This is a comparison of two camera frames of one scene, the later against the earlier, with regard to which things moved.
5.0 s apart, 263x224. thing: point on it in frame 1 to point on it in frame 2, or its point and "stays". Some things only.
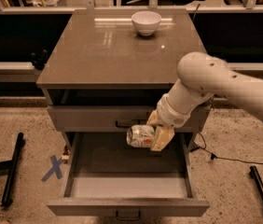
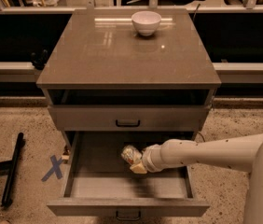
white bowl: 146,22 stays
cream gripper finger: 162,136 to 138,169
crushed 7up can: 140,136 to 131,154
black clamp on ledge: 39,60 stays
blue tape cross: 55,168 stays
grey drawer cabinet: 103,69 stays
